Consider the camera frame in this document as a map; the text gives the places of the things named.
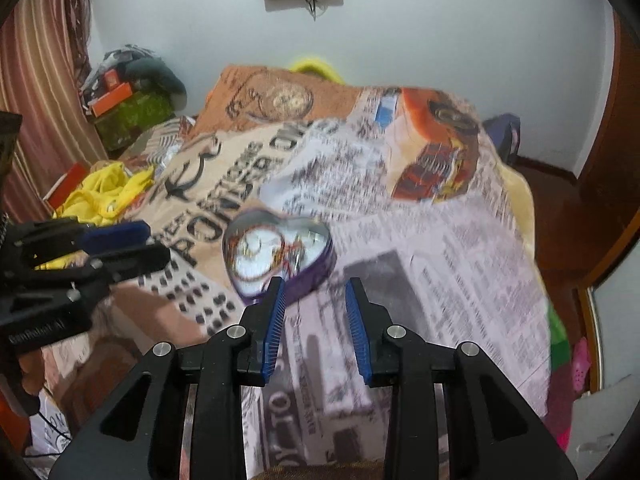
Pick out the yellow hoop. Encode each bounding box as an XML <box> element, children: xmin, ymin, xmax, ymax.
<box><xmin>290</xmin><ymin>57</ymin><xmax>346</xmax><ymax>85</ymax></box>

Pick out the yellow cloth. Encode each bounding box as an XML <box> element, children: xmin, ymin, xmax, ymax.
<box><xmin>52</xmin><ymin>162</ymin><xmax>156</xmax><ymax>272</ymax></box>

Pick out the newspaper print blanket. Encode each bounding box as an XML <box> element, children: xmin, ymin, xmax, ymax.
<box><xmin>30</xmin><ymin>64</ymin><xmax>552</xmax><ymax>480</ymax></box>

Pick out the grey pillow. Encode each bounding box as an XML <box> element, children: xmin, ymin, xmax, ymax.
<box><xmin>125</xmin><ymin>57</ymin><xmax>189</xmax><ymax>109</ymax></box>

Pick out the striped brown curtain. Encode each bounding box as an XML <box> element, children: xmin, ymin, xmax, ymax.
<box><xmin>0</xmin><ymin>0</ymin><xmax>109</xmax><ymax>222</ymax></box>

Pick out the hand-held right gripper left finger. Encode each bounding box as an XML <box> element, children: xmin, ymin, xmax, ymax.
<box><xmin>50</xmin><ymin>276</ymin><xmax>288</xmax><ymax>480</ymax></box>

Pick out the striped brown cloth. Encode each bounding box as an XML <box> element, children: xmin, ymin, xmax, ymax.
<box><xmin>120</xmin><ymin>117</ymin><xmax>197</xmax><ymax>177</ymax></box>

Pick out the white wardrobe sliding door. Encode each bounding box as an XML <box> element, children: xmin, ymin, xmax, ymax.
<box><xmin>591</xmin><ymin>255</ymin><xmax>640</xmax><ymax>393</ymax></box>

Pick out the purple heart-shaped tin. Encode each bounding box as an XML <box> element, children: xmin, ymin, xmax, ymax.
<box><xmin>222</xmin><ymin>209</ymin><xmax>337</xmax><ymax>307</ymax></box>

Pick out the brown wooden door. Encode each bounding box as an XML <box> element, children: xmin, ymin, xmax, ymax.
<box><xmin>575</xmin><ymin>12</ymin><xmax>640</xmax><ymax>246</ymax></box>

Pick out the colourful green pink cloth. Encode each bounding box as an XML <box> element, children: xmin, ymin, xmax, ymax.
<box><xmin>544</xmin><ymin>305</ymin><xmax>592</xmax><ymax>452</ymax></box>

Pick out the pale yellow sheet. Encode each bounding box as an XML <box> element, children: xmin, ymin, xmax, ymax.
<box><xmin>494</xmin><ymin>162</ymin><xmax>537</xmax><ymax>263</ymax></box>

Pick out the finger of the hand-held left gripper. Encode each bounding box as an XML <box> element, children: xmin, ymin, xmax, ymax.
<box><xmin>35</xmin><ymin>242</ymin><xmax>172</xmax><ymax>292</ymax></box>
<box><xmin>6</xmin><ymin>217</ymin><xmax>152</xmax><ymax>272</ymax></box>

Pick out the red beaded bracelet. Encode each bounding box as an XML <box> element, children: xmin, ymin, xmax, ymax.
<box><xmin>235</xmin><ymin>230</ymin><xmax>321</xmax><ymax>282</ymax></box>

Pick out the orange box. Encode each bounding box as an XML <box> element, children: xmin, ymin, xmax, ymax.
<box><xmin>89</xmin><ymin>82</ymin><xmax>135</xmax><ymax>117</ymax></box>

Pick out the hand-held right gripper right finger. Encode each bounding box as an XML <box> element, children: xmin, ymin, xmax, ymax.
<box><xmin>344</xmin><ymin>276</ymin><xmax>579</xmax><ymax>480</ymax></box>

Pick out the red flat box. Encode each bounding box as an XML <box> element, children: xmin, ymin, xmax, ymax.
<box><xmin>47</xmin><ymin>162</ymin><xmax>89</xmax><ymax>211</ymax></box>

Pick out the dark blue bag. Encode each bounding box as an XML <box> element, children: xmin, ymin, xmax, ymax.
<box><xmin>482</xmin><ymin>113</ymin><xmax>521</xmax><ymax>166</ymax></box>

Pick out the green bag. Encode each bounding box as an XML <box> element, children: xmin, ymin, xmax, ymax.
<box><xmin>94</xmin><ymin>91</ymin><xmax>176</xmax><ymax>154</ymax></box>

